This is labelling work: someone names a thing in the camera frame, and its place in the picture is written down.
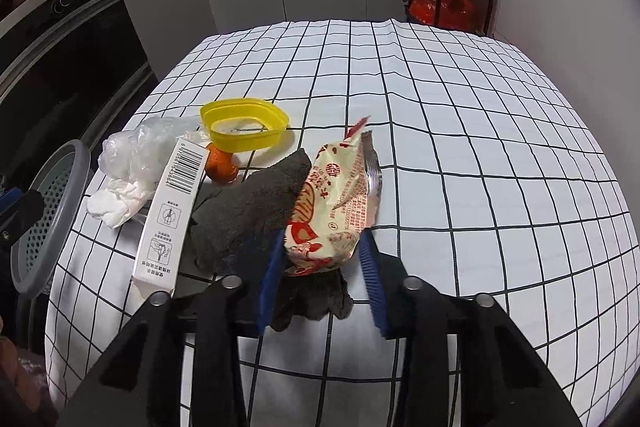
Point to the dark grey cloth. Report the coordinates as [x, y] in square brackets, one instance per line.
[240, 212]

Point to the white tissue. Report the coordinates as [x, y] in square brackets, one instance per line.
[115, 207]

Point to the clear plastic bag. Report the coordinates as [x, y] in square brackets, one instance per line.
[130, 147]

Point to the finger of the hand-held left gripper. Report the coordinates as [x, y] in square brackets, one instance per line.
[15, 207]

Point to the white barcode carton box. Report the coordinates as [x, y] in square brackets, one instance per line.
[165, 227]

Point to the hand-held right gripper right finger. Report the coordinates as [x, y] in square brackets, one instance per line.
[372, 292]

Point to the grey perforated plastic bin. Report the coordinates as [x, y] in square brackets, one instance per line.
[50, 207]

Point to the orange brown eggshell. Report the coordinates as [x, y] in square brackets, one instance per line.
[222, 167]

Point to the cream red printed snack packet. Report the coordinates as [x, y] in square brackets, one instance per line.
[330, 207]

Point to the yellow plastic container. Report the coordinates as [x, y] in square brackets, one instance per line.
[245, 143]

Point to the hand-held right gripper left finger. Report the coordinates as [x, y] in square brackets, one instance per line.
[270, 287]

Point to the black built-in oven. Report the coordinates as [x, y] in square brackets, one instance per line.
[60, 72]

